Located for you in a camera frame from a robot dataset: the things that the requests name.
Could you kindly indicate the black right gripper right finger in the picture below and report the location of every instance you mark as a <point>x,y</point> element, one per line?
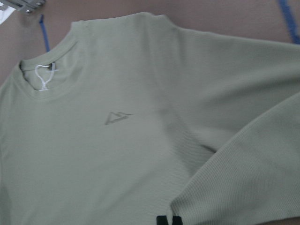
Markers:
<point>176,219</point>

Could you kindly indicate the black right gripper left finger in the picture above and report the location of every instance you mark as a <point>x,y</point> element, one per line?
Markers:
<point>162,219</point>

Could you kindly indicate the olive green long-sleeve shirt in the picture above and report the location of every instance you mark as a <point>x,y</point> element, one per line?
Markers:
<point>131,117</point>

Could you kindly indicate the grey aluminium frame post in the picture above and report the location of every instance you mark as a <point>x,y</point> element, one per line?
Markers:
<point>24,6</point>

